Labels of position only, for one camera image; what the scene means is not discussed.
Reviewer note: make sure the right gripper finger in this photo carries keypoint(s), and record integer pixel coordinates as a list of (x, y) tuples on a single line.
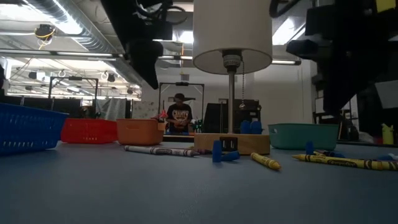
[(342, 90)]

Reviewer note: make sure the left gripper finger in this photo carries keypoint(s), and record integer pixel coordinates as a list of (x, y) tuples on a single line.
[(147, 59)]

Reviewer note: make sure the red flower shaped object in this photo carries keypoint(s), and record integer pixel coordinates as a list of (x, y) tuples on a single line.
[(161, 115)]

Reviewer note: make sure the teal plastic bin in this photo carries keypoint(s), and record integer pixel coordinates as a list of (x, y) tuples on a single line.
[(298, 137)]

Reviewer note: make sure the yellow green bottle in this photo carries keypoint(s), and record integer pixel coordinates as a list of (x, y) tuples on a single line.
[(387, 135)]

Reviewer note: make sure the person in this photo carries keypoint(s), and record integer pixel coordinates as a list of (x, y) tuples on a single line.
[(179, 115)]

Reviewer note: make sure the purple crayon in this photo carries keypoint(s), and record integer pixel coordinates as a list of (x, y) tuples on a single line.
[(330, 153), (205, 152)]

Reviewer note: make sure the yellow wrapped crayon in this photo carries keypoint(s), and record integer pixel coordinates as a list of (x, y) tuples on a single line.
[(265, 161), (342, 162), (319, 153)]

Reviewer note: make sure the orange plastic bin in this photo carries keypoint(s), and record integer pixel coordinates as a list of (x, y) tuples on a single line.
[(140, 132)]

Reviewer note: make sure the black box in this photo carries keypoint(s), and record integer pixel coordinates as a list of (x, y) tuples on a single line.
[(214, 118)]

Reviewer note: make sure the white lampshade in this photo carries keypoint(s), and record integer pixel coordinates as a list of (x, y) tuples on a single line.
[(231, 25)]

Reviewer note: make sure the white crayon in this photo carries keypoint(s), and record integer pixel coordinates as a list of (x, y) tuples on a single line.
[(136, 149), (177, 152)]

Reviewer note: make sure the red plastic basket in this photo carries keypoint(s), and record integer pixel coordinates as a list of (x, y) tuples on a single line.
[(88, 130)]

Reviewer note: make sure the metal lamp pole with socket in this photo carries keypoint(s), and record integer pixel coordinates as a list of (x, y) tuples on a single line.
[(232, 102)]

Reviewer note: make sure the blue plastic basket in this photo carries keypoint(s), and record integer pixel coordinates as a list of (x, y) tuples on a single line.
[(28, 130)]

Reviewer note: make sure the black stand frame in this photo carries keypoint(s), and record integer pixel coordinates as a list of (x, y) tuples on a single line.
[(182, 83)]

